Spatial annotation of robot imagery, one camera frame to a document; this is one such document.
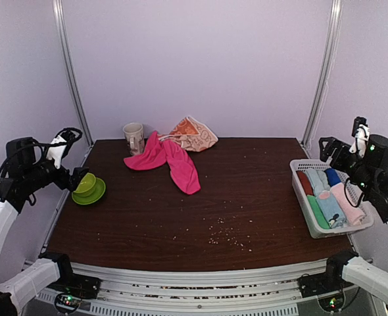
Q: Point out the red rolled towel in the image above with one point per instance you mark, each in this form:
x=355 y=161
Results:
x=305 y=183

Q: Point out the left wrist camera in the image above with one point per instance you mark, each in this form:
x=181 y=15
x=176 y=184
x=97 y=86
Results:
x=61 y=144

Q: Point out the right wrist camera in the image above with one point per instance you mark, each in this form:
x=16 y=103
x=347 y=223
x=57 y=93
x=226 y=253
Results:
x=361 y=134

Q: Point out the green rolled towel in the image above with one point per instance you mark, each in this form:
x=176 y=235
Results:
x=321 y=220

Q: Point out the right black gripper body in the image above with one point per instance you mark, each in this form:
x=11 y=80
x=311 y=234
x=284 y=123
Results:
x=337 y=161

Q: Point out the aluminium frame post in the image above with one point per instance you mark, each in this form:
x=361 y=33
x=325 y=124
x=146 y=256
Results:
x=70 y=73
x=328 y=61

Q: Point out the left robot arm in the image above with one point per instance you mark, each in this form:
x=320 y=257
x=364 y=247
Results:
x=29 y=167

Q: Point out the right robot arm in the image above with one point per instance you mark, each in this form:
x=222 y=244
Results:
x=365 y=162

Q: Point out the dark blue rolled towel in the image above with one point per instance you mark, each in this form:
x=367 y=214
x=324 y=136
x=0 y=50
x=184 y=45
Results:
x=332 y=177

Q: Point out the green plastic bowl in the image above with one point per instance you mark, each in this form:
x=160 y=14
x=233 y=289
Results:
x=86 y=186

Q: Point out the right aluminium frame post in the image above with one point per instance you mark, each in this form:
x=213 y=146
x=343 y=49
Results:
x=328 y=61

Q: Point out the light blue rolled towel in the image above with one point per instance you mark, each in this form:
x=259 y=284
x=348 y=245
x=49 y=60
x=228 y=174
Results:
x=318 y=181

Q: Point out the left aluminium frame post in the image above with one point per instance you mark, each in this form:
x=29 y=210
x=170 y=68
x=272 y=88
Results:
x=70 y=73

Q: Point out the beige ceramic mug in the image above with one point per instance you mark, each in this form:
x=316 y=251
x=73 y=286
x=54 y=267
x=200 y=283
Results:
x=134 y=135

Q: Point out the orange patterned towel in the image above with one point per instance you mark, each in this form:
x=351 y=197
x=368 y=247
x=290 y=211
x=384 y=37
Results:
x=191 y=135

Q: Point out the pink microfiber towel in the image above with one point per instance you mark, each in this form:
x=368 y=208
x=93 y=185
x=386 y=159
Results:
x=158 y=153

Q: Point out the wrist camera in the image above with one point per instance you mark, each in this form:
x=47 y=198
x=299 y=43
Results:
x=361 y=134
x=61 y=144

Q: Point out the white plastic basket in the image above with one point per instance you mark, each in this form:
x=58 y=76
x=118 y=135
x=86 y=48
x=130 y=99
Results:
x=315 y=230

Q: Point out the blue cartoon rolled towel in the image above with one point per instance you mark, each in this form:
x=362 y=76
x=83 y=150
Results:
x=331 y=210

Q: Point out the light pink rolled towel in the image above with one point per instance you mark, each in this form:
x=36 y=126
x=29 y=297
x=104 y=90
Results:
x=353 y=214

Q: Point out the green plastic plate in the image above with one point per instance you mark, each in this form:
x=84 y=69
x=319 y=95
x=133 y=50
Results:
x=91 y=196

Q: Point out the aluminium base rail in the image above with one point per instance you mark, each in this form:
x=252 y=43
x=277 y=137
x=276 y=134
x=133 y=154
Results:
x=266 y=291

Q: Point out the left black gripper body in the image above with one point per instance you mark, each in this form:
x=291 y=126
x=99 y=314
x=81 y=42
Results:
x=62 y=182

